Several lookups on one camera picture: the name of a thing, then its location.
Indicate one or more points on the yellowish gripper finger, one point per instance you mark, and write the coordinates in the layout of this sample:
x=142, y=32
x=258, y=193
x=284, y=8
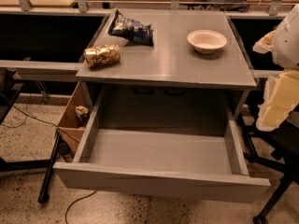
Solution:
x=280, y=98

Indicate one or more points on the crumpled paper in box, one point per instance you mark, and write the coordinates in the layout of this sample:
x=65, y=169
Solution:
x=83, y=114

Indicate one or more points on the grey cabinet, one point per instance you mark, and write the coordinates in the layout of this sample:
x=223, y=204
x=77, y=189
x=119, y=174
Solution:
x=172, y=61

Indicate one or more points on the cardboard box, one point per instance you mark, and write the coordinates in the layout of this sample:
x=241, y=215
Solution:
x=69, y=126

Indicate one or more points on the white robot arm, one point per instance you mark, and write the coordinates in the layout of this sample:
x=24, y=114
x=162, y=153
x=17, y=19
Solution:
x=286, y=42

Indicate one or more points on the black table leg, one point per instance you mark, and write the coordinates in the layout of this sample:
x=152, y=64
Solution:
x=43, y=194

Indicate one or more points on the white bowl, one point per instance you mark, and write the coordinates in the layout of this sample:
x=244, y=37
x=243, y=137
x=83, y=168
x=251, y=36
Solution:
x=206, y=41

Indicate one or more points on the black office chair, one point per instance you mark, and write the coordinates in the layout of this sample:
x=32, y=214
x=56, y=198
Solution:
x=285, y=142

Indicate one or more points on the grey open top drawer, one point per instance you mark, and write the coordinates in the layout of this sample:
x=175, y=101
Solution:
x=182, y=144

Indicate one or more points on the orange can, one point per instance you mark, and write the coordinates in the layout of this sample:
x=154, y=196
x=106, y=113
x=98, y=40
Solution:
x=97, y=56

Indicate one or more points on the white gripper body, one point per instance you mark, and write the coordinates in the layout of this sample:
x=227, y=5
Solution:
x=288, y=44

